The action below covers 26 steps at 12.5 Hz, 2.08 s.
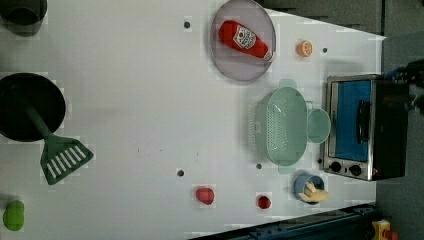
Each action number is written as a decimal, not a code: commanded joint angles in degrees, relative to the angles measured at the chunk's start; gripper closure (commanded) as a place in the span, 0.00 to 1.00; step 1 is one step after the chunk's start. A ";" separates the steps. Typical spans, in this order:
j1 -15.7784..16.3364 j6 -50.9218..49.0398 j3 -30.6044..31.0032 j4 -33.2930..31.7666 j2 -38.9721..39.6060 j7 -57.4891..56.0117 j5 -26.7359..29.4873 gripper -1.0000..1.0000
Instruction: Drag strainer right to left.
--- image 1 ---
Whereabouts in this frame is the mint green plastic strainer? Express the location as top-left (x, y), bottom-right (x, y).
top-left (248, 79), bottom-right (307, 175)

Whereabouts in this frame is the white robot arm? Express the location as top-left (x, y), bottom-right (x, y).
top-left (385, 59), bottom-right (424, 114)

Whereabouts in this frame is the red strawberry toy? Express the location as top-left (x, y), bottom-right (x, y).
top-left (195, 187), bottom-right (215, 205)

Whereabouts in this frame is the red ketchup bottle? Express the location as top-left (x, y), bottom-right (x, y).
top-left (218, 20), bottom-right (275, 62)

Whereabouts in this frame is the mint green cup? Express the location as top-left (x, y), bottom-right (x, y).
top-left (306, 101), bottom-right (331, 144)

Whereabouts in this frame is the blue cup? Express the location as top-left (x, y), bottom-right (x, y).
top-left (293, 174), bottom-right (325, 202)

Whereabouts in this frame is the orange slice toy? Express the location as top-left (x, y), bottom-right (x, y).
top-left (296, 40), bottom-right (313, 57)

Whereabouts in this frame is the yellow banana toy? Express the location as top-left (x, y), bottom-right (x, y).
top-left (298, 182), bottom-right (329, 203)

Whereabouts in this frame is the silver black toaster oven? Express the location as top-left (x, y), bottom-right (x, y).
top-left (323, 74), bottom-right (410, 181)

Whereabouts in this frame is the green slotted spatula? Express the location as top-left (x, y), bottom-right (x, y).
top-left (11, 87), bottom-right (94, 185)

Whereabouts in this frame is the black round pan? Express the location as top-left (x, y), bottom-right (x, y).
top-left (0, 73), bottom-right (66, 142)

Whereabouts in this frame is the yellow red emergency button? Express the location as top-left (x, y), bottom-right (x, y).
top-left (372, 220), bottom-right (399, 240)

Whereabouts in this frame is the dark grey pot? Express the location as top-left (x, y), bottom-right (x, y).
top-left (0, 0), bottom-right (48, 37)

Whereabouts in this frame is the green pepper toy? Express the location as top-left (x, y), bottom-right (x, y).
top-left (3, 200), bottom-right (25, 231)

